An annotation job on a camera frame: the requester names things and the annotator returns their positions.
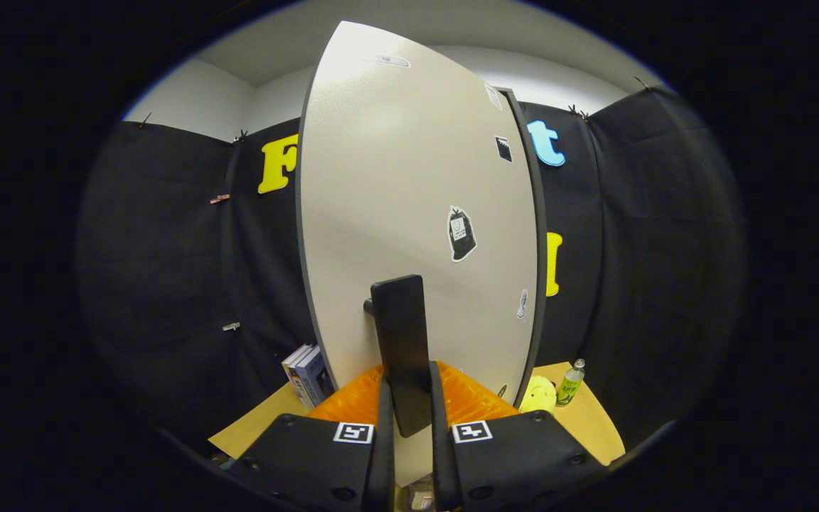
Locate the green drink bottle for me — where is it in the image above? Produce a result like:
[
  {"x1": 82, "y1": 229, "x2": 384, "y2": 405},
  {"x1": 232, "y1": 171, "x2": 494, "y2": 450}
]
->
[{"x1": 556, "y1": 359, "x2": 586, "y2": 407}]

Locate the white spined book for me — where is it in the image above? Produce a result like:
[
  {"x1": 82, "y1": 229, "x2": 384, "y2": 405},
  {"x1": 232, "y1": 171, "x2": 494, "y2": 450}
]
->
[{"x1": 282, "y1": 345, "x2": 313, "y2": 410}]

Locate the yellow plush toy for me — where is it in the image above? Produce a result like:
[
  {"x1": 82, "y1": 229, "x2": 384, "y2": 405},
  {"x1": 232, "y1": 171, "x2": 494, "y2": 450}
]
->
[{"x1": 519, "y1": 375, "x2": 558, "y2": 415}]

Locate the blue book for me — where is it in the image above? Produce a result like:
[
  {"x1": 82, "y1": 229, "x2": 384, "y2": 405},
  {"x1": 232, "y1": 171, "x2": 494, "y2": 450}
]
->
[{"x1": 296, "y1": 347, "x2": 336, "y2": 408}]

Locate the black cabinet door handle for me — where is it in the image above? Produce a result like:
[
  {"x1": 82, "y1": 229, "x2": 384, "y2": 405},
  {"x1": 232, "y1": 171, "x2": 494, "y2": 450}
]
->
[{"x1": 363, "y1": 275, "x2": 433, "y2": 438}]

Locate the beige shoe cabinet door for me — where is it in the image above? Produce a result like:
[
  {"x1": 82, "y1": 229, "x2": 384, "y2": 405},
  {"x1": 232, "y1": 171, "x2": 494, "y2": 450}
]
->
[{"x1": 296, "y1": 20, "x2": 540, "y2": 491}]

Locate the grey shoe cabinet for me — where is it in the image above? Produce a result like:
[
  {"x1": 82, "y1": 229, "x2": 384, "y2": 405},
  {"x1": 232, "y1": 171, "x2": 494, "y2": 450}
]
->
[{"x1": 498, "y1": 87, "x2": 548, "y2": 410}]

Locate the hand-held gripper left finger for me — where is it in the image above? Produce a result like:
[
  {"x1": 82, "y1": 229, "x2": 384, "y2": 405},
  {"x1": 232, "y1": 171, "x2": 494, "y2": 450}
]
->
[{"x1": 228, "y1": 364, "x2": 396, "y2": 512}]

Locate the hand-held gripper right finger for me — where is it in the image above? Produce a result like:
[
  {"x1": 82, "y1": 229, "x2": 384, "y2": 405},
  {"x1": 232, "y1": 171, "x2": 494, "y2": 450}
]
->
[{"x1": 429, "y1": 361, "x2": 606, "y2": 512}]

